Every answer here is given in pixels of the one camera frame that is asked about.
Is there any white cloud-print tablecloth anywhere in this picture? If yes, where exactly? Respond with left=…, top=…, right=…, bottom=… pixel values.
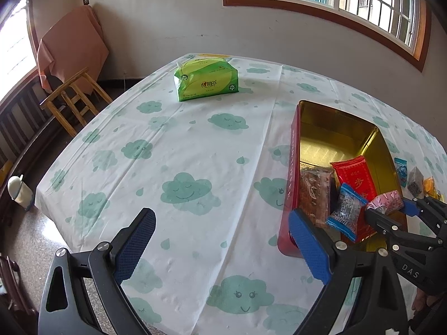
left=35, top=57, right=446, bottom=334

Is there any person's left hand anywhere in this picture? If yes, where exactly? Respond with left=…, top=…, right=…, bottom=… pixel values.
left=412, top=289, right=444, bottom=316

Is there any orange cracker snack pack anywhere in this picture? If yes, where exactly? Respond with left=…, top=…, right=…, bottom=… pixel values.
left=299, top=166, right=333, bottom=228

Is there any white trash bin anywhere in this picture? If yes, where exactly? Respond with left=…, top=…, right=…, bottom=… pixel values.
left=7, top=175, right=35, bottom=211

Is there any gold red toffee tin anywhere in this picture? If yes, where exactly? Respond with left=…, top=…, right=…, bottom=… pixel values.
left=277, top=100, right=402, bottom=257

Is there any pink cloth-covered furniture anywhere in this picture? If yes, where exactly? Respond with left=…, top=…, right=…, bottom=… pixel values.
left=36, top=5, right=109, bottom=93

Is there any green tissue pack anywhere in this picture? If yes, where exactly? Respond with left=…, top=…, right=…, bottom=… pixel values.
left=173, top=58, right=239, bottom=101

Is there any dark seed snack packet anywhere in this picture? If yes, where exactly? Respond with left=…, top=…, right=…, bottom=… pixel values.
left=407, top=166, right=424, bottom=198

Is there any pink snack cake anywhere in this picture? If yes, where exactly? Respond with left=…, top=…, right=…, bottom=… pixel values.
left=366, top=190, right=405, bottom=216

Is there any small blue candy packet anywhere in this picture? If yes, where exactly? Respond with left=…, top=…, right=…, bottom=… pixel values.
left=394, top=157, right=408, bottom=188

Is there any blue-edged seed packet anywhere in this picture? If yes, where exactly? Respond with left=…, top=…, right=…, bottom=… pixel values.
left=326, top=183, right=367, bottom=242

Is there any red snack packet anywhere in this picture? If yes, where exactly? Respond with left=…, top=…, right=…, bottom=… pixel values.
left=330, top=155, right=377, bottom=243

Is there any wooden stool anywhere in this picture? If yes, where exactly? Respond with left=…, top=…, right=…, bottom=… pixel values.
left=39, top=67, right=113, bottom=138

